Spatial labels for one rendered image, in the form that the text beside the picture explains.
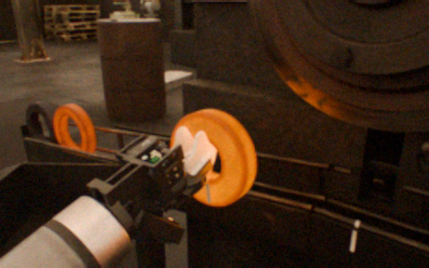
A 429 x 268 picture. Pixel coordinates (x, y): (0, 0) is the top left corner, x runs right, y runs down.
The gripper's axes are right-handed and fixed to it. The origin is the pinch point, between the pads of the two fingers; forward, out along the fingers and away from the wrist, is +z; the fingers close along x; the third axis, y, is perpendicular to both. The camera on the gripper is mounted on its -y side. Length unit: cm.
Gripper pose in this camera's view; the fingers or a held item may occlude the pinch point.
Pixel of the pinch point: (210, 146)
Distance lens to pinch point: 57.8
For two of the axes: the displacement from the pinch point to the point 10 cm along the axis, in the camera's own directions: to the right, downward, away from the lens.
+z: 5.9, -5.2, 6.2
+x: -7.9, -2.0, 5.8
